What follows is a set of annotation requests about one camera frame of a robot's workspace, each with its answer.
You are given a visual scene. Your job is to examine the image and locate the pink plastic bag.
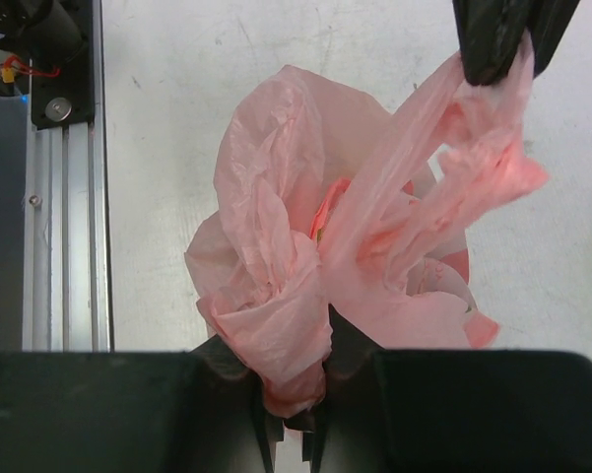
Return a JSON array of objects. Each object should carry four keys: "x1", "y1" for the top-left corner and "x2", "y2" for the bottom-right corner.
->
[{"x1": 185, "y1": 35, "x2": 548, "y2": 418}]

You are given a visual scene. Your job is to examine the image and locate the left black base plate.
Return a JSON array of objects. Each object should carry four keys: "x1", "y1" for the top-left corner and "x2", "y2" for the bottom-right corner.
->
[{"x1": 0, "y1": 1, "x2": 100, "y2": 130}]

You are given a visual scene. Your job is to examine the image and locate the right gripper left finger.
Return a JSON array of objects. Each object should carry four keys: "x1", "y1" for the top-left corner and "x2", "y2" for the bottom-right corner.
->
[{"x1": 0, "y1": 338, "x2": 274, "y2": 472}]

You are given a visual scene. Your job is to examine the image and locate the aluminium rail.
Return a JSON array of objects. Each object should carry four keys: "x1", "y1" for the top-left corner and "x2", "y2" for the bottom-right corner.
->
[{"x1": 22, "y1": 1, "x2": 113, "y2": 351}]

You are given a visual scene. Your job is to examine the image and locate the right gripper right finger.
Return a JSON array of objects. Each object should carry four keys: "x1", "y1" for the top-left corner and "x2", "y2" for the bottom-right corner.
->
[{"x1": 302, "y1": 313, "x2": 592, "y2": 472}]

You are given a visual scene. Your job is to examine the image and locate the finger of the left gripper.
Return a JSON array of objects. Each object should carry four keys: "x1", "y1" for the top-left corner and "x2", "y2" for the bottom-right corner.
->
[
  {"x1": 529, "y1": 0, "x2": 580, "y2": 77},
  {"x1": 452, "y1": 0, "x2": 532, "y2": 86}
]

